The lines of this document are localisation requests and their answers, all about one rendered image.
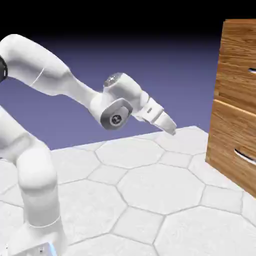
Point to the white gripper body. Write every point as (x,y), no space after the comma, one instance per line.
(166,121)

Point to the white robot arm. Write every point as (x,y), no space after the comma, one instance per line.
(50,76)

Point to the wooden drawer front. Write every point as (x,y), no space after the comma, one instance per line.
(226,144)
(236,66)

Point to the light wooden cabinet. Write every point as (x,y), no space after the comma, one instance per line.
(234,128)

